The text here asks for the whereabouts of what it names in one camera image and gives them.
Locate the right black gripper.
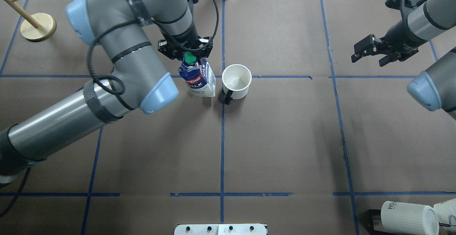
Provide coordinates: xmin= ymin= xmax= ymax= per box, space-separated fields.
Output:
xmin=351 ymin=23 xmax=428 ymax=67

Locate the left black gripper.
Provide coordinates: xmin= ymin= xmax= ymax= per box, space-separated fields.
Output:
xmin=157 ymin=36 xmax=214 ymax=61

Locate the blue white milk carton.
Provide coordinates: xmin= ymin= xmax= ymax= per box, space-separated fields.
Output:
xmin=178 ymin=52 xmax=216 ymax=97

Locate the white smiley face mug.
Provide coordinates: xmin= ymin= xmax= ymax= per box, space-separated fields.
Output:
xmin=222 ymin=64 xmax=253 ymax=105

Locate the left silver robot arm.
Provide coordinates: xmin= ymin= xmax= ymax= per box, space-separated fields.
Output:
xmin=1 ymin=0 xmax=214 ymax=187

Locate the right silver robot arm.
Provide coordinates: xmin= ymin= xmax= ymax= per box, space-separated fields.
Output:
xmin=351 ymin=0 xmax=456 ymax=119

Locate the wooden mug tree stand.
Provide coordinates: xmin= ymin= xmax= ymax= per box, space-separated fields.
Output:
xmin=4 ymin=0 xmax=57 ymax=42

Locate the white ribbed HOME mug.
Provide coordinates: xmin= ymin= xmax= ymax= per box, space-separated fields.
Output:
xmin=380 ymin=201 xmax=440 ymax=235

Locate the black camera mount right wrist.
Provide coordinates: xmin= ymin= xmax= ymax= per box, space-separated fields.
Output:
xmin=385 ymin=0 xmax=427 ymax=19

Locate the white pedestal post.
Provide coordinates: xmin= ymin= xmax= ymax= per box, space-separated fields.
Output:
xmin=174 ymin=223 xmax=268 ymax=235

